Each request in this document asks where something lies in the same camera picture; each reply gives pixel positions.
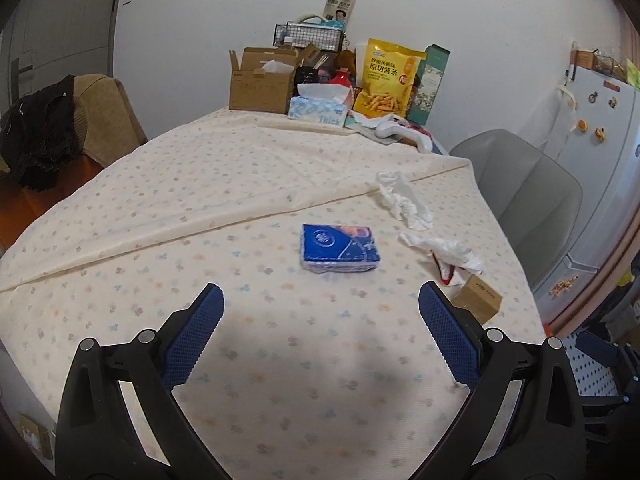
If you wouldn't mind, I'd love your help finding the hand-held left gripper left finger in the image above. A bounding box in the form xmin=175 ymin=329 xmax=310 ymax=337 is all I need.
xmin=54 ymin=282 xmax=226 ymax=480

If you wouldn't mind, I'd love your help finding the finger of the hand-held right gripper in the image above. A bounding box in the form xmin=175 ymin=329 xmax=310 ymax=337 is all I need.
xmin=575 ymin=331 xmax=632 ymax=368

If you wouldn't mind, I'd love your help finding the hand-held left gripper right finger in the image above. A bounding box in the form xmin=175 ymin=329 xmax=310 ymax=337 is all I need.
xmin=415 ymin=280 xmax=587 ymax=480

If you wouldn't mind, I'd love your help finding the small brown cardboard box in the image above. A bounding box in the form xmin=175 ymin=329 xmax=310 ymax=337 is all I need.
xmin=451 ymin=274 xmax=503 ymax=326

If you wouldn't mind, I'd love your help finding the red and white wrapper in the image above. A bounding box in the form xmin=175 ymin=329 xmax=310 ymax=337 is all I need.
xmin=432 ymin=254 xmax=471 ymax=288

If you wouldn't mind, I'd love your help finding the clear plastic bag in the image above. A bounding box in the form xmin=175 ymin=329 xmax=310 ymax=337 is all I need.
xmin=398 ymin=231 xmax=485 ymax=273

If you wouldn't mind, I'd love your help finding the blue tissue pack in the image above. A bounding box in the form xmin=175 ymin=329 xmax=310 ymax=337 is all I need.
xmin=301 ymin=223 xmax=382 ymax=275

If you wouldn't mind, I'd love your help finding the white tissue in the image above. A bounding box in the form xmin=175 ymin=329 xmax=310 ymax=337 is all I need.
xmin=376 ymin=171 xmax=434 ymax=231

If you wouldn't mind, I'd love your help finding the golden lizard fridge magnet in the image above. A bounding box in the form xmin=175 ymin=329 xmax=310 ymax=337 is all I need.
xmin=549 ymin=275 xmax=581 ymax=301

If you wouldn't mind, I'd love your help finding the cream dotted tablecloth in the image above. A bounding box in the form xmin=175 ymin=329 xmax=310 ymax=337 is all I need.
xmin=0 ymin=107 xmax=548 ymax=480

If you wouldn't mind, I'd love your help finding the grey upholstered chair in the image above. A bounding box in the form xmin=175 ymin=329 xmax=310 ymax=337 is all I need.
xmin=449 ymin=128 xmax=585 ymax=301

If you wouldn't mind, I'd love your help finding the white refrigerator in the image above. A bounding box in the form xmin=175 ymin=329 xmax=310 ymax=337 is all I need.
xmin=530 ymin=67 xmax=640 ymax=326

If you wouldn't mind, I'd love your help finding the flat cardboard box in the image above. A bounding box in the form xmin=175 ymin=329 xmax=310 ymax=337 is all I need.
xmin=20 ymin=412 xmax=53 ymax=461

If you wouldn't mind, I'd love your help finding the red pouch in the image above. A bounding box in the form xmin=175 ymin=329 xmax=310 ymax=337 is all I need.
xmin=400 ymin=117 xmax=432 ymax=137

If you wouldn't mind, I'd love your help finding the white game controller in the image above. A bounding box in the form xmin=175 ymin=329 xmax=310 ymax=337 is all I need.
xmin=376 ymin=115 xmax=436 ymax=153

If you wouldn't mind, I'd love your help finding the white and green paper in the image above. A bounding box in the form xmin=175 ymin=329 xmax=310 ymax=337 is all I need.
xmin=345 ymin=112 xmax=396 ymax=143

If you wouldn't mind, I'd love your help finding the translucent white hanging bag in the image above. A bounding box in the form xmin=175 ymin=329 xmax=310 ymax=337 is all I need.
xmin=542 ymin=85 xmax=578 ymax=161

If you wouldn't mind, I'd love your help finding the open cardboard box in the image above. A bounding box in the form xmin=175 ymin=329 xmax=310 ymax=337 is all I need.
xmin=228 ymin=46 xmax=321 ymax=114

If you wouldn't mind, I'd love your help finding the blue tissue box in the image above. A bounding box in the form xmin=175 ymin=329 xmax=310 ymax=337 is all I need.
xmin=287 ymin=82 xmax=355 ymax=128

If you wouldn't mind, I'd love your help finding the tall green box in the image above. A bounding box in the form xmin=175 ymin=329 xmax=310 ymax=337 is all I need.
xmin=407 ymin=44 xmax=451 ymax=126

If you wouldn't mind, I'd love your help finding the black clothing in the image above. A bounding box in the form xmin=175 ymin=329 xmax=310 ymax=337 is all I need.
xmin=0 ymin=82 xmax=83 ymax=192

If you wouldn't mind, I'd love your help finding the yellow snack bag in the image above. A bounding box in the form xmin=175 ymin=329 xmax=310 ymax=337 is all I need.
xmin=352 ymin=37 xmax=426 ymax=118

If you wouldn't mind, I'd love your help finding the black pen holder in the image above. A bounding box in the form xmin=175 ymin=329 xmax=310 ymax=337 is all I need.
xmin=295 ymin=65 xmax=321 ymax=96

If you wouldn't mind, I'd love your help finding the grey door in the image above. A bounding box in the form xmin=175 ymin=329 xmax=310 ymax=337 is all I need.
xmin=0 ymin=0 xmax=126 ymax=126

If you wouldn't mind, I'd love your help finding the white carton tote bag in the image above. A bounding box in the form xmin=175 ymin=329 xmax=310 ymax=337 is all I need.
xmin=322 ymin=0 xmax=362 ymax=31

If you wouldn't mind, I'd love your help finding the dark wire fridge basket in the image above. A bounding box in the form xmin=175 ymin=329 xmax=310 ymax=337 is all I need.
xmin=595 ymin=52 xmax=628 ymax=81

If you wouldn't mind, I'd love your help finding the black wire basket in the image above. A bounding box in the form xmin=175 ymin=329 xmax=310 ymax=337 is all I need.
xmin=274 ymin=21 xmax=346 ymax=53

